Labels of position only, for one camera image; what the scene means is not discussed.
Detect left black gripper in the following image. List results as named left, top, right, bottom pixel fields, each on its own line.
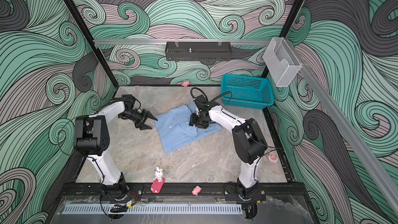
left=120, top=109, right=158, bottom=131

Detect light blue long sleeve shirt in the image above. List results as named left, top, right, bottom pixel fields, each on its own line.
left=155, top=103, right=222, bottom=153

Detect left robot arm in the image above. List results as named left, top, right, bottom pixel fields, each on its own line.
left=73, top=94, right=157, bottom=195

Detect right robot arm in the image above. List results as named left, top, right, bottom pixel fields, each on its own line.
left=189, top=87, right=268, bottom=201

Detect small pink toy at back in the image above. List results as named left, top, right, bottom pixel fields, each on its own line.
left=181, top=81, right=190, bottom=87

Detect teal plastic basket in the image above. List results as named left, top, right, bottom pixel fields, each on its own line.
left=221, top=74, right=274, bottom=110

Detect small pink pig toy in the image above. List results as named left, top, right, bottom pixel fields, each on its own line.
left=191, top=186, right=202, bottom=196

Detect pink round toy right side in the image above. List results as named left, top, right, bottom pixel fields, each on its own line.
left=267, top=151, right=279, bottom=163

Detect black wall tray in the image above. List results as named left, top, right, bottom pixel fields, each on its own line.
left=165, top=41, right=232, bottom=64

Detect aluminium rail back wall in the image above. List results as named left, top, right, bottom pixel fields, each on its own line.
left=93, top=38, right=271, bottom=46

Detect aluminium rail wall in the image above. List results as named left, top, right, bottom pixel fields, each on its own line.
left=285, top=40, right=398, bottom=214
left=93, top=38, right=271, bottom=46

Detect clear acrylic wall holder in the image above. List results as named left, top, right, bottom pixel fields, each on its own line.
left=263, top=37, right=302, bottom=88

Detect white slotted cable duct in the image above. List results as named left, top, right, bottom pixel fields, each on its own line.
left=61, top=203, right=243, bottom=215

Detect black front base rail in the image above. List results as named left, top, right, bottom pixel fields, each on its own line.
left=60, top=182, right=307, bottom=197

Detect aluminium rail right wall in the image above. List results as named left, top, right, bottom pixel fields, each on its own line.
left=285, top=40, right=398, bottom=214

